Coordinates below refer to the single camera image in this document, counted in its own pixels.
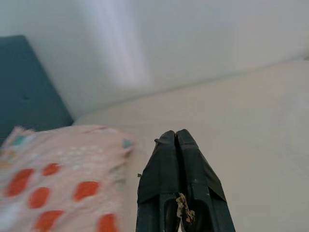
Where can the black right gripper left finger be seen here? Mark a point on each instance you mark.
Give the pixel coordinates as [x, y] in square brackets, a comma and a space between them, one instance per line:
[159, 181]

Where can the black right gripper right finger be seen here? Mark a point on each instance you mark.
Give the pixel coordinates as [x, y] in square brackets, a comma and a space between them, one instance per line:
[198, 183]

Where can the pink pillow with orange spots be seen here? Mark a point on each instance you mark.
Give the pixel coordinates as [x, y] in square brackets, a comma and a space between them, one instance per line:
[60, 169]

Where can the cream sheeted bed mattress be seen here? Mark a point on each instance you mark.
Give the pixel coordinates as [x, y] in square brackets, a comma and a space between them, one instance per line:
[241, 120]

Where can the teal padded headboard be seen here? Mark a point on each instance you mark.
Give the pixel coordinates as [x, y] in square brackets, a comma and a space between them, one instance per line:
[26, 84]

